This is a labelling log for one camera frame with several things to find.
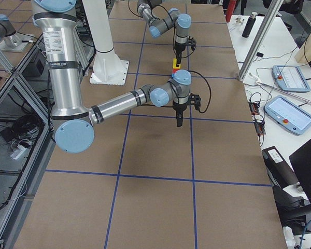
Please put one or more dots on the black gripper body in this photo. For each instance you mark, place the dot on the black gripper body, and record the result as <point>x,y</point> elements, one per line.
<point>179,107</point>
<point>179,49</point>

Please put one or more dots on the yellow cube block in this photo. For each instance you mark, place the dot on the yellow cube block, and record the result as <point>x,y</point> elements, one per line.
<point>176,65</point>

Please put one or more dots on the red cube block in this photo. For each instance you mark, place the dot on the red cube block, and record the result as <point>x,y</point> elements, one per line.
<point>174,70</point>

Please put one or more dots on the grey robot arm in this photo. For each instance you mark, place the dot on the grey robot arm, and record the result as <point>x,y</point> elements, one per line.
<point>80,104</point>
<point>175,19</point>

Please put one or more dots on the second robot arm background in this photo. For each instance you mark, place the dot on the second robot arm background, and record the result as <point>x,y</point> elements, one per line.
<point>6,28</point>

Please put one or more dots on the red fire extinguisher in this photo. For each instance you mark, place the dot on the red fire extinguisher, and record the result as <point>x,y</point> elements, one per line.
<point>230,10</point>

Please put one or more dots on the black water bottle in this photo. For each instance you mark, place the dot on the black water bottle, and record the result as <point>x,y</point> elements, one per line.
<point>249,25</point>

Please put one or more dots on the teach pendant near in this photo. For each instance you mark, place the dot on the teach pendant near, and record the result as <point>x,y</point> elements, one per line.
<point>288,115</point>

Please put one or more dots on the teach pendant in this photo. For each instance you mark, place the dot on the teach pendant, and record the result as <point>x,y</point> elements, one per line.
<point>290,78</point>
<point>288,115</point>

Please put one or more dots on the teach pendant far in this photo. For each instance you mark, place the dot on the teach pendant far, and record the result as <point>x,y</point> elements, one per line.
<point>290,78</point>

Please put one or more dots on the black cardboard box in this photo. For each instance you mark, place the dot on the black cardboard box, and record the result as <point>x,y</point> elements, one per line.
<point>279,171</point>

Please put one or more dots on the black monitor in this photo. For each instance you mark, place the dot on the black monitor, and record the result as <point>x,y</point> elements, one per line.
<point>301,163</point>

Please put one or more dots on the white power strip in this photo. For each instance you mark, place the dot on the white power strip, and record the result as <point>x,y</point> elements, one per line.
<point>17,152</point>

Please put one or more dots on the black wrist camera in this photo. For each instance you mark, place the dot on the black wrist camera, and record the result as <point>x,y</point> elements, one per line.
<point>192,43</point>
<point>195,100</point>

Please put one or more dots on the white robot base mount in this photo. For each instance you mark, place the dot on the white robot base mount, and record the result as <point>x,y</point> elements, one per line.
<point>107,66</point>

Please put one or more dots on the aluminium frame post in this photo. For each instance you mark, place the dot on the aluminium frame post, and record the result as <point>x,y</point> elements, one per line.
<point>261,33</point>

